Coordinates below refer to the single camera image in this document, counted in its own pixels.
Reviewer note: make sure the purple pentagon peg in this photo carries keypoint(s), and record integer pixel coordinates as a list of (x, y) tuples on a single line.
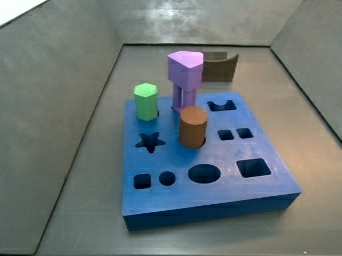
[(185, 74)]

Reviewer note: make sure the brown round cylinder peg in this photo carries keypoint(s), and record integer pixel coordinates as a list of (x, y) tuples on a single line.
[(193, 126)]

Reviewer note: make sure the blue shape sorter block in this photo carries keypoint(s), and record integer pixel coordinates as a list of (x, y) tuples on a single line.
[(234, 176)]

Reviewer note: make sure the green hexagon peg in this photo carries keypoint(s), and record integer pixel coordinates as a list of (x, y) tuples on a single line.
[(146, 101)]

